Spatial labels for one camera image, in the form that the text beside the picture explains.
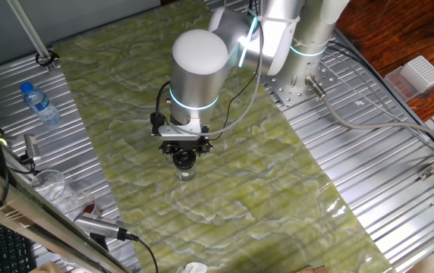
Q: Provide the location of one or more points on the small cardboard box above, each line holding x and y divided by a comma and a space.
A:
46, 267

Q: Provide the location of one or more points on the clear glass beaker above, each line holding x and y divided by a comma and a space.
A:
50, 189

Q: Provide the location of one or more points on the silver depth camera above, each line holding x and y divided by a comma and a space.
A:
97, 226
32, 146

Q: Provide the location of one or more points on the green marble pattern mat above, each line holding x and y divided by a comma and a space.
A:
258, 208

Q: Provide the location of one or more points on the aluminium frame beam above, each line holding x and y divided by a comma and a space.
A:
31, 218

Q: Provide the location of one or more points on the black keyboard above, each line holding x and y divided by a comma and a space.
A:
4, 250

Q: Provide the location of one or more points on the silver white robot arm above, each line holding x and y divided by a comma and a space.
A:
198, 68

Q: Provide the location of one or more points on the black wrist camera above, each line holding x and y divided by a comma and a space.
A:
158, 123

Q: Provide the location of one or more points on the clear plastic box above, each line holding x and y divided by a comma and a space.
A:
397, 85

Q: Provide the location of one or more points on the white crumpled tissue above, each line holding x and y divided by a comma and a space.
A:
194, 268

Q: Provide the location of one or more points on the water bottle with blue cap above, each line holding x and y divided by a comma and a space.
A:
42, 106

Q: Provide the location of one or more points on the thin metal pole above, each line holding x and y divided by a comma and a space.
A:
31, 32

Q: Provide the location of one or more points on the small glass with brown liquid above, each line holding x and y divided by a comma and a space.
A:
90, 208

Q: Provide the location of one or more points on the white pipette tip box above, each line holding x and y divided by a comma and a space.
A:
423, 72

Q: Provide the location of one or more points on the black camera stand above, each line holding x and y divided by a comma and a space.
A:
27, 160
99, 242

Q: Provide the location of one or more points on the clear glass jar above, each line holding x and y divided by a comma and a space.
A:
185, 173

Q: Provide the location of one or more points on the brown wooden block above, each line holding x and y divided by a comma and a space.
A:
312, 269

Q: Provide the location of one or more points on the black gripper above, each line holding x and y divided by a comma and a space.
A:
184, 144

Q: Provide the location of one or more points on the metal corner bracket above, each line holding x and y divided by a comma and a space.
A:
427, 173

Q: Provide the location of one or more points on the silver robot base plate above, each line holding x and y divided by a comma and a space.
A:
285, 93

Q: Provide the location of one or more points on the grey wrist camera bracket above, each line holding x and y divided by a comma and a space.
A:
181, 132

